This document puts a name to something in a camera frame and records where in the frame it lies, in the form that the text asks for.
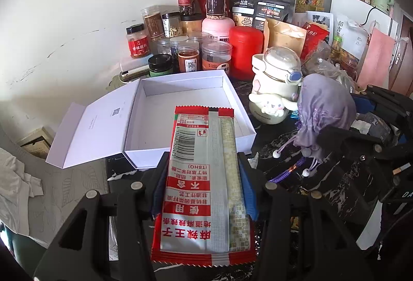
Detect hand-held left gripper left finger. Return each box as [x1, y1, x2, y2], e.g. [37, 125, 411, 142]
[34, 160, 172, 281]

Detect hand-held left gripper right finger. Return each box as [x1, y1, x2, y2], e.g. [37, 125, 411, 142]
[237, 152, 376, 281]

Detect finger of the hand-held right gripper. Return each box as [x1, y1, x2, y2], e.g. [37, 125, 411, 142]
[318, 128, 401, 201]
[352, 86, 413, 146]

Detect red silver snack packet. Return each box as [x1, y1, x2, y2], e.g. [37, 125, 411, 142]
[150, 106, 258, 266]

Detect purple drawstring pouch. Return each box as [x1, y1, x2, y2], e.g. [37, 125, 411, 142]
[266, 73, 357, 191]

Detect white gift box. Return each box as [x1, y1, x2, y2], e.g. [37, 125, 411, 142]
[45, 70, 258, 169]

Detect pink paper bag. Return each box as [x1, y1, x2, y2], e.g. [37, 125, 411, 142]
[356, 21, 409, 91]

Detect clear plastic bag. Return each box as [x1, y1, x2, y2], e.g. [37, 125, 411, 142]
[301, 41, 359, 91]

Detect white leaf print paper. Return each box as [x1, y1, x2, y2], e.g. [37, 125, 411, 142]
[108, 216, 125, 262]

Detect white paper bag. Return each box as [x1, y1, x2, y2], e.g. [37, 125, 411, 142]
[332, 12, 368, 60]

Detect red snack bag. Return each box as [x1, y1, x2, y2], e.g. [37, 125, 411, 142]
[300, 21, 330, 59]

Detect white cartoon dog water bottle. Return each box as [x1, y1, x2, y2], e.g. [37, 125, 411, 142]
[248, 46, 304, 124]

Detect black and white printed card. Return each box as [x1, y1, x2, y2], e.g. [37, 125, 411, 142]
[305, 11, 334, 35]

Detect kraft paper pouch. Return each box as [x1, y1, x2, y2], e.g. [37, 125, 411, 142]
[263, 18, 307, 59]

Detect white refrigerator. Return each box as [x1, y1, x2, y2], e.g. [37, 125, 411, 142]
[329, 0, 401, 43]

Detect white power bank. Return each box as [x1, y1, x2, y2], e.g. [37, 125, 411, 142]
[119, 66, 150, 82]

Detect red plastic canister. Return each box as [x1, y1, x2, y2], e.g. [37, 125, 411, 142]
[229, 26, 264, 81]

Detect dark green lidded jar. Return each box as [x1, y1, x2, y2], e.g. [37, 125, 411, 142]
[148, 54, 173, 77]

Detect stack of books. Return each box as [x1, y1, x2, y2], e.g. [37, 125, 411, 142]
[16, 127, 54, 159]

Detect black stand-up pouch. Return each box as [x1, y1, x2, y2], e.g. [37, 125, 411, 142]
[228, 0, 296, 31]

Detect orange spice jar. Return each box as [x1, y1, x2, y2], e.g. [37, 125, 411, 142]
[177, 41, 201, 73]

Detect wide clear plastic jar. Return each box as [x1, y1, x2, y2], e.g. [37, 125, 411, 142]
[202, 41, 233, 75]

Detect white cloth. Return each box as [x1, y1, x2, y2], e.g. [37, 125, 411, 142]
[0, 147, 44, 236]

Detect small clear jar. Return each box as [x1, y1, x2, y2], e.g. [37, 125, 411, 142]
[156, 38, 172, 56]

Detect red spice jar black lid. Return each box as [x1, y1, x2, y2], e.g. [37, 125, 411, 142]
[126, 24, 150, 59]

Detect clear jar blue contents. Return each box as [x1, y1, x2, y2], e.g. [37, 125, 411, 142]
[169, 36, 189, 72]

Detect pink lidded jar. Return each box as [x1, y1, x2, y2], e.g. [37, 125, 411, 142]
[202, 17, 235, 43]

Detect clear jar grey lid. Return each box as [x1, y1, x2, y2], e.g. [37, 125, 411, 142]
[189, 32, 210, 44]

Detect clear jar black label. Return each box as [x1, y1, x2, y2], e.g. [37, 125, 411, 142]
[161, 12, 183, 38]

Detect clear jar brown label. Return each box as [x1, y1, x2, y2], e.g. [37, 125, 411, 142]
[141, 5, 166, 41]

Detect jar with brown lid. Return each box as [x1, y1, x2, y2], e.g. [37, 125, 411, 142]
[180, 14, 204, 36]

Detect tall clear jar dark label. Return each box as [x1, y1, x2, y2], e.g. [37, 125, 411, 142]
[205, 0, 227, 20]

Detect black power cable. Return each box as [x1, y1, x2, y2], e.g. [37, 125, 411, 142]
[360, 6, 392, 27]

